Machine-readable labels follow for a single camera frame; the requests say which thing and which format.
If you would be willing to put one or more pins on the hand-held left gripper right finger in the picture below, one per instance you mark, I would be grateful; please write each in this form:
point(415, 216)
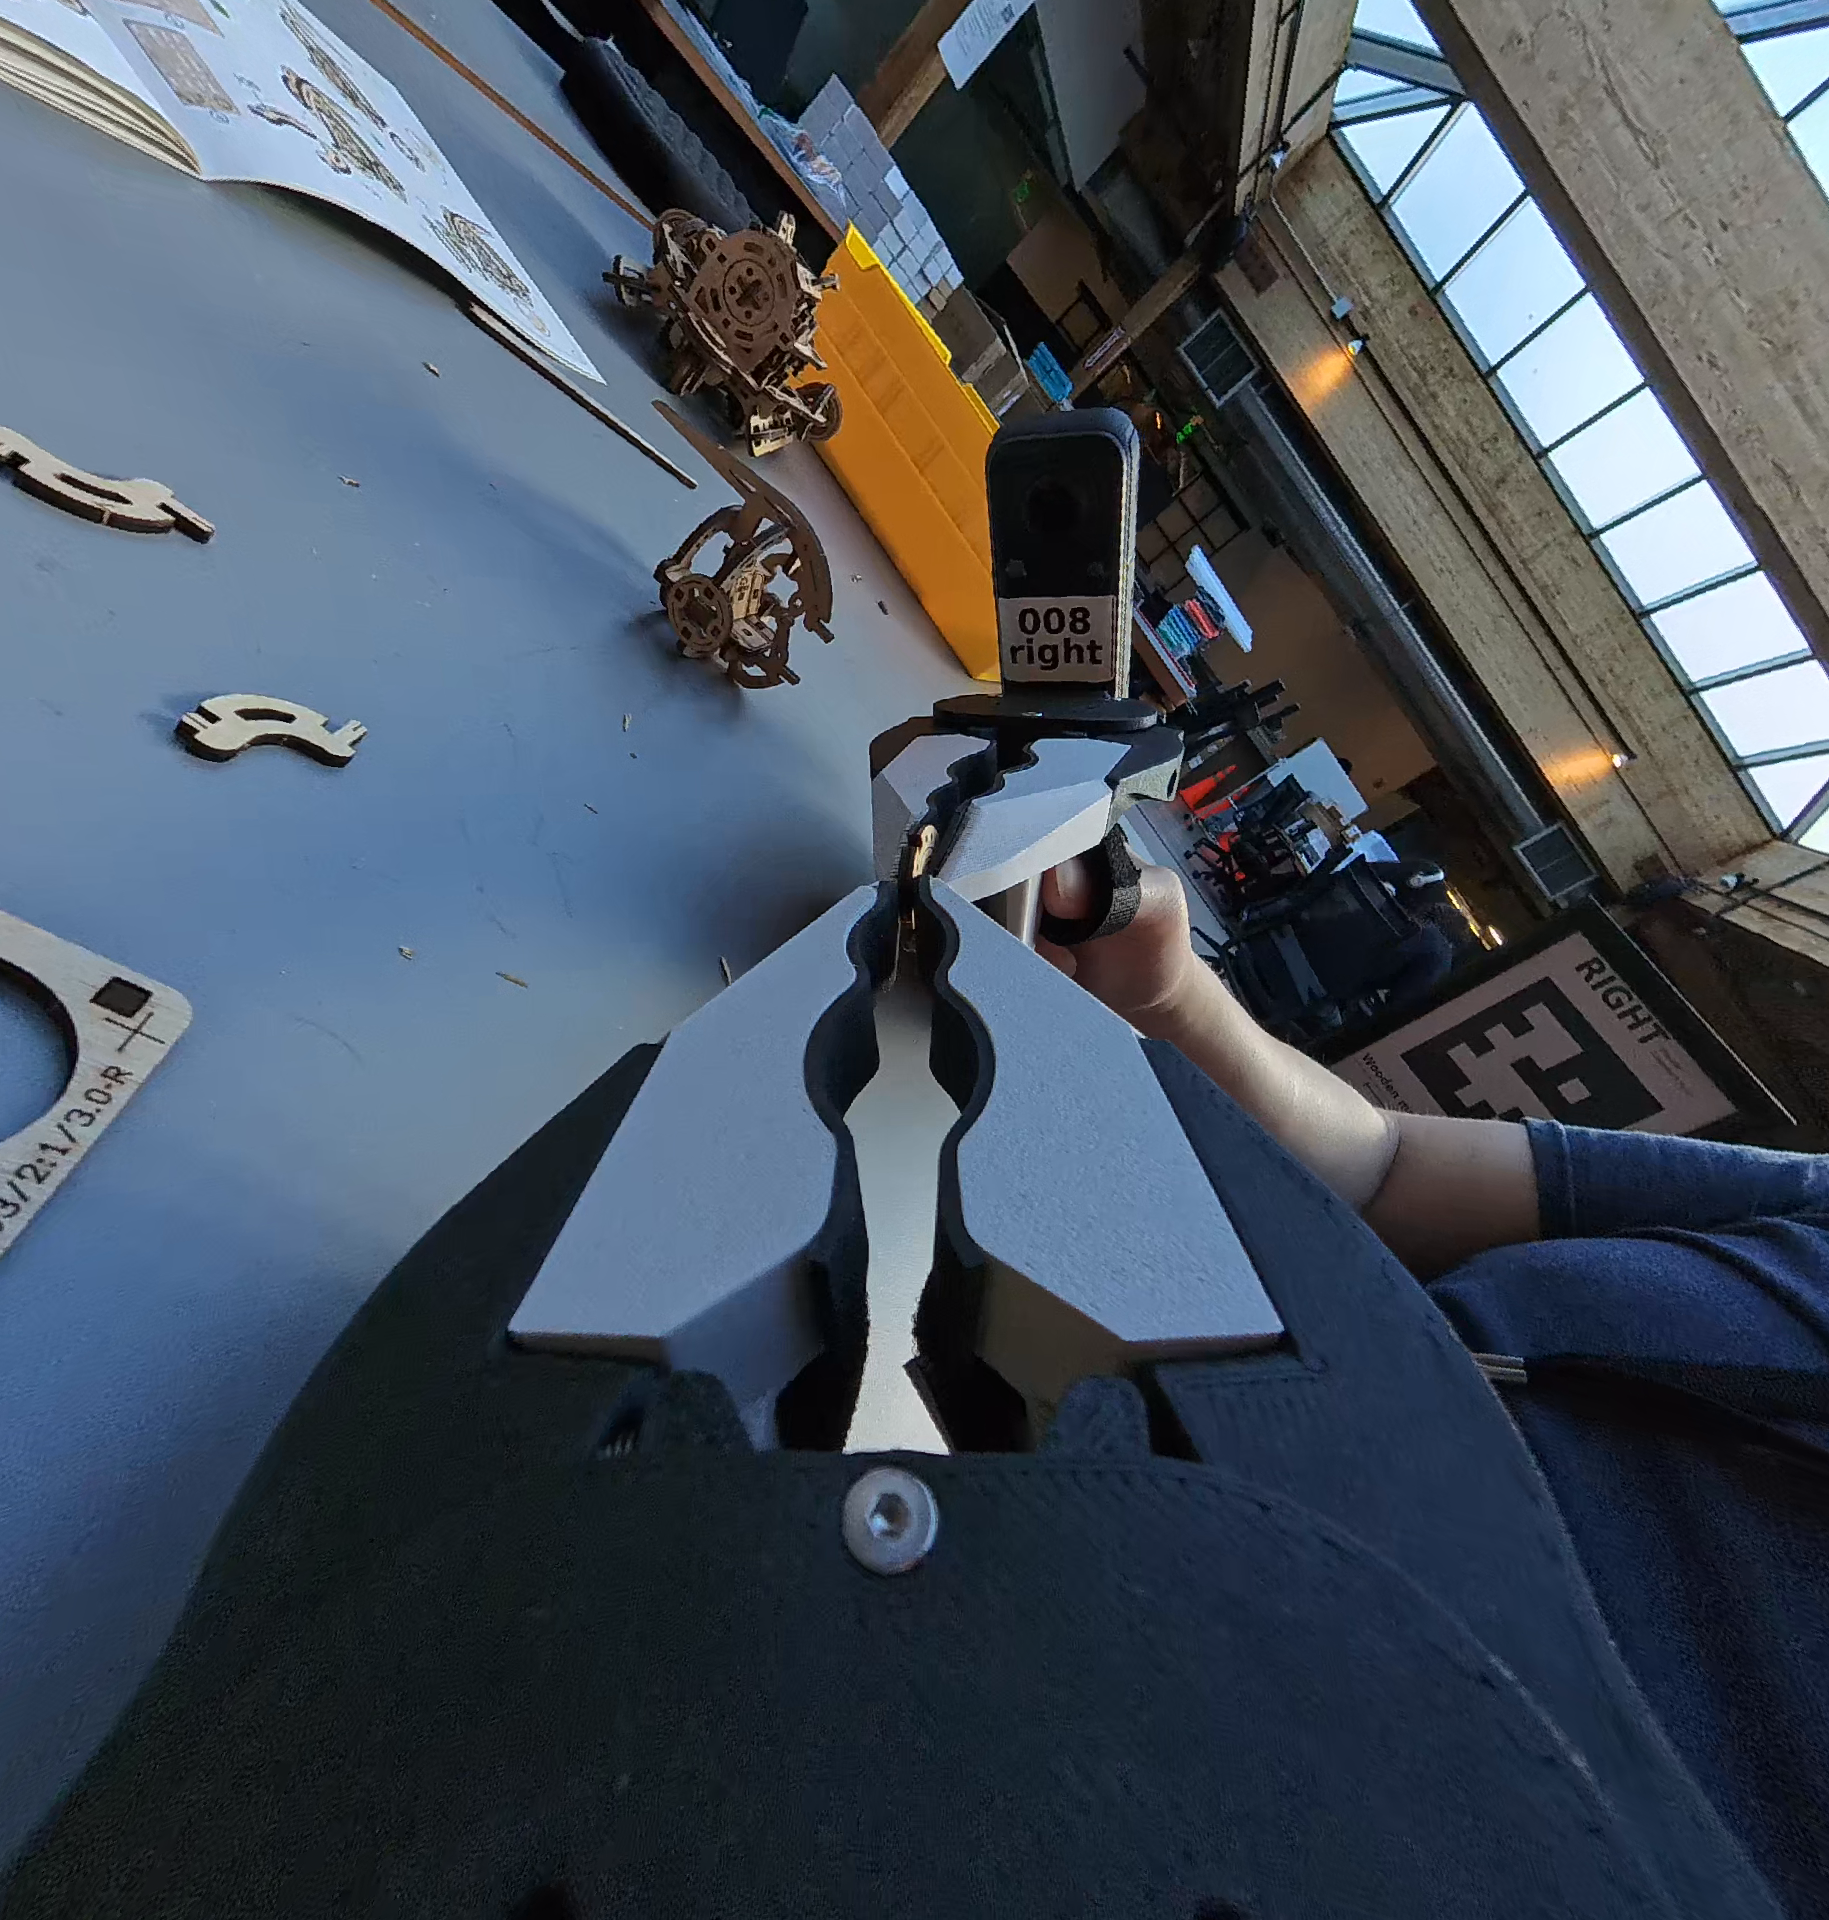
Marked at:
point(1095, 1185)

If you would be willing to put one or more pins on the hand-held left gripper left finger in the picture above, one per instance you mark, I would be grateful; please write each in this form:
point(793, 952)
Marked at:
point(689, 1171)

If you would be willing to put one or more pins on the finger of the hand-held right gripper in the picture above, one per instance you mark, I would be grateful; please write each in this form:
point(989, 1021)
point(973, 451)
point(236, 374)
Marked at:
point(908, 798)
point(1046, 820)

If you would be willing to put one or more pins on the small wooden model piece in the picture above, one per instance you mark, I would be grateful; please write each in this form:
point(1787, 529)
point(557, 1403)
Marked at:
point(915, 901)

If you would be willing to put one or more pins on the wooden model with curved arc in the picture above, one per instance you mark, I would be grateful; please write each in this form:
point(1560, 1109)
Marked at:
point(735, 592)

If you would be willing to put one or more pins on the wooden model with large gear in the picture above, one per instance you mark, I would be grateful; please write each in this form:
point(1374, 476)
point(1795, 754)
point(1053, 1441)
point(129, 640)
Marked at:
point(735, 306)

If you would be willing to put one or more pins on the person's right hand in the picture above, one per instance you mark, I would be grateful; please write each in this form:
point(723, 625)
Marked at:
point(1146, 966)

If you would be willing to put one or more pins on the yellow plastic bin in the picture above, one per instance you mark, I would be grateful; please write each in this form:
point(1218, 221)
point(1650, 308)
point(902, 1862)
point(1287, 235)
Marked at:
point(907, 435)

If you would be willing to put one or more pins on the stack of grey boxes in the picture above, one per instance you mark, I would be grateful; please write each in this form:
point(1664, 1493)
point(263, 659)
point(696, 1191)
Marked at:
point(890, 196)

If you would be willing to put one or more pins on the black-white marker sign board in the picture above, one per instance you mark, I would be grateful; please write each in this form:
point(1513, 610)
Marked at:
point(1529, 1056)

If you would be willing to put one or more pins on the white paper notice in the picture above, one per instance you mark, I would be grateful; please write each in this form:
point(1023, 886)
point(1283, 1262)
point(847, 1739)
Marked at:
point(985, 36)

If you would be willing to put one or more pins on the thin wooden strip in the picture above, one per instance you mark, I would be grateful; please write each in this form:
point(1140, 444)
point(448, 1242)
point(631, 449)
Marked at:
point(585, 392)

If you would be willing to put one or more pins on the glass skylight roof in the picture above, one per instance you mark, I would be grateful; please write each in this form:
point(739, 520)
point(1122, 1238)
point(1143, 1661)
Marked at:
point(1605, 420)

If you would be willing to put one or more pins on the laser-cut plywood sheet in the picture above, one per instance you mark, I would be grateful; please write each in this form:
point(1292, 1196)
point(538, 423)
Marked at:
point(96, 1080)

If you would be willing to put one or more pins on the short curved wooden part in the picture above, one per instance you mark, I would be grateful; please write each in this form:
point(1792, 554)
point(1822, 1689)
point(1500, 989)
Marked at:
point(261, 726)

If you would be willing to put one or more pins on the person's navy sweatshirt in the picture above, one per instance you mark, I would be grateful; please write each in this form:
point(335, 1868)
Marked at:
point(1695, 1501)

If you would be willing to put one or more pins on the printed instruction booklet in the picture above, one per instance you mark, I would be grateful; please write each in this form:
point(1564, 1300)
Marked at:
point(327, 121)

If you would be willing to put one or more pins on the long curved wooden part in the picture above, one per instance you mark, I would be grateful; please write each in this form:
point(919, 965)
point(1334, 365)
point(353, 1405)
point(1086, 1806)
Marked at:
point(81, 483)

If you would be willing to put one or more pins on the stack of plywood sheets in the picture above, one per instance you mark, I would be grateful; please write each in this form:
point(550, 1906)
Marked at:
point(58, 76)

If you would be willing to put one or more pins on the wall lamp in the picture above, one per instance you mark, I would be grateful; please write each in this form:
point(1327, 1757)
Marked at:
point(1334, 360)
point(1590, 766)

